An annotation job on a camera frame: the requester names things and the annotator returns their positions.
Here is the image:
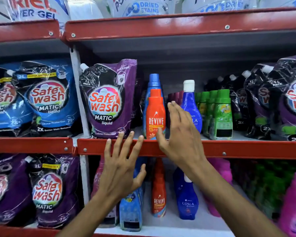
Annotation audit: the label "person's right hand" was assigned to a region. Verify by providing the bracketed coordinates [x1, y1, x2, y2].
[156, 101, 208, 178]

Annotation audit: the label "person's left hand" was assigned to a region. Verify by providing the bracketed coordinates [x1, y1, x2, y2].
[98, 131, 147, 204]

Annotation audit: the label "person's left forearm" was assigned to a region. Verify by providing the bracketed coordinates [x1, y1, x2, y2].
[55, 192, 124, 237]

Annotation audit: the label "person's right forearm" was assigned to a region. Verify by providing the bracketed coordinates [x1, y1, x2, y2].
[186, 159, 288, 237]

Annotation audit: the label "orange bottle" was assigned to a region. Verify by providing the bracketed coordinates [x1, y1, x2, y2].
[151, 158, 167, 218]
[145, 89, 166, 140]

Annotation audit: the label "pink bottle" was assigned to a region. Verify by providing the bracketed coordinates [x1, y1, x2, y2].
[278, 172, 296, 237]
[203, 158, 234, 218]
[90, 157, 119, 228]

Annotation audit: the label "white metal shelf upright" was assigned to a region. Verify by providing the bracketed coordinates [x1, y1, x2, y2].
[69, 46, 92, 206]

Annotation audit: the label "light blue bottle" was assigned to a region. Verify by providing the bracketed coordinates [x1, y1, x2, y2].
[119, 157, 146, 232]

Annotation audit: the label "maroon bottles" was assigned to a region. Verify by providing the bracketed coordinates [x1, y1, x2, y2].
[166, 90, 185, 129]

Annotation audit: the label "dark detergent pouch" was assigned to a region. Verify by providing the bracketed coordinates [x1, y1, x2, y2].
[130, 78, 147, 129]

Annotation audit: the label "blue bottle white cap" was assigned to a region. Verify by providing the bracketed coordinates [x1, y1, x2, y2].
[173, 167, 199, 221]
[180, 79, 203, 134]

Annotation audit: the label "green bottle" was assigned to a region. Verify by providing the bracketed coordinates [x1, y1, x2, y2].
[209, 89, 234, 141]
[195, 91, 210, 121]
[202, 90, 218, 138]

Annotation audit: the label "tall blue bottle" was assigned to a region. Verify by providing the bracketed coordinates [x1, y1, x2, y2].
[142, 73, 165, 138]

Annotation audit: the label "large purple detergent pouch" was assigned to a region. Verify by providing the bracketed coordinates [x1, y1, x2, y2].
[25, 155, 81, 229]
[0, 153, 35, 227]

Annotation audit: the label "row of green bottles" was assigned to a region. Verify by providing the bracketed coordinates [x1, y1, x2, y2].
[233, 160, 296, 221]

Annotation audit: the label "white detergent pouch blue print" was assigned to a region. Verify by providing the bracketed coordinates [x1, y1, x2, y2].
[181, 0, 259, 14]
[259, 0, 296, 8]
[102, 0, 176, 18]

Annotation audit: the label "white detergent pouch red print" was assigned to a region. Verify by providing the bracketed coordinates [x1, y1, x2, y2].
[4, 0, 72, 25]

